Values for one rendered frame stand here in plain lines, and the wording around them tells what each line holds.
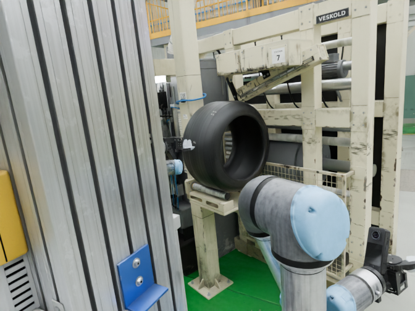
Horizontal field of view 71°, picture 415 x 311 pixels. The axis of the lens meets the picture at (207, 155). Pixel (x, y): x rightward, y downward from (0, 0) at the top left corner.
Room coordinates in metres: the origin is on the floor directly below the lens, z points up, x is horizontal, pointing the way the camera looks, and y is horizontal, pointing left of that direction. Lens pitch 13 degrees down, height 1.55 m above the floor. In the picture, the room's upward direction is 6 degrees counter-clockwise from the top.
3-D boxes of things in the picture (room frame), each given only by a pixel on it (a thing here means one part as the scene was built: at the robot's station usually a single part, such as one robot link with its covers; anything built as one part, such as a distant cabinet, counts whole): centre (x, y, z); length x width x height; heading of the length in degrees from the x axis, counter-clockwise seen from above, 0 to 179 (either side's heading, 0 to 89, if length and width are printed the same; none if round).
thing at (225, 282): (2.11, 0.08, 0.02); 0.27 x 0.27 x 0.04; 39
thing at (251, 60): (2.01, -0.41, 1.71); 0.61 x 0.25 x 0.15; 39
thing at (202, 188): (1.83, 0.01, 0.90); 0.35 x 0.05 x 0.05; 39
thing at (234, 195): (1.92, -0.10, 0.80); 0.37 x 0.36 x 0.02; 129
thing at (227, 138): (2.33, -0.26, 1.05); 0.20 x 0.15 x 0.30; 39
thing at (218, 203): (1.83, 0.01, 0.84); 0.36 x 0.09 x 0.06; 39
